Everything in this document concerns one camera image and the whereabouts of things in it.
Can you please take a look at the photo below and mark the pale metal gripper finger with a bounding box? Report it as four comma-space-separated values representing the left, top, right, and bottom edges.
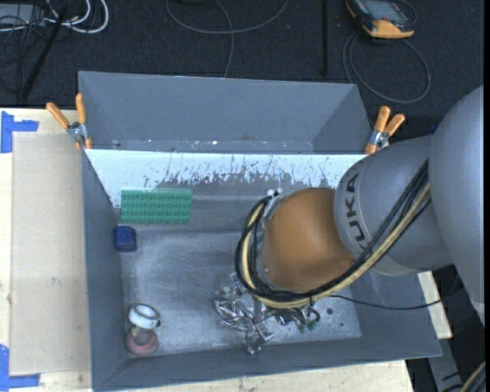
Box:
244, 323, 275, 355
214, 287, 254, 332

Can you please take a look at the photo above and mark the grey metal bin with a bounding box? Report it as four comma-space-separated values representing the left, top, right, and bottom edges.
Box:
78, 70, 443, 392

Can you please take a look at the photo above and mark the green studded flat block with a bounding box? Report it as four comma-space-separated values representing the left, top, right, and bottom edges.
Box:
119, 189, 194, 226

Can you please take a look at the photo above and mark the blue cup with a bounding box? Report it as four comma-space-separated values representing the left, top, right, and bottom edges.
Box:
113, 225, 139, 253

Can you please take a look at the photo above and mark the pale cardboard board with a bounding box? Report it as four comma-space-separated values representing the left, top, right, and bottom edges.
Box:
8, 131, 92, 377

